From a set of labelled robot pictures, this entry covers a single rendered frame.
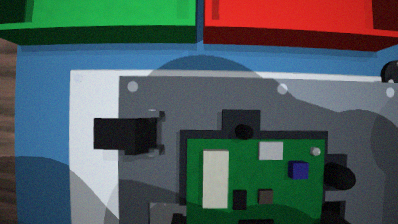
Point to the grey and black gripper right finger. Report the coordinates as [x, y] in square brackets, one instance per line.
[330, 217]

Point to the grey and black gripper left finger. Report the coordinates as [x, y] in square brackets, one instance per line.
[179, 219]

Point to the red bin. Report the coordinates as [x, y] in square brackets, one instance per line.
[275, 23]

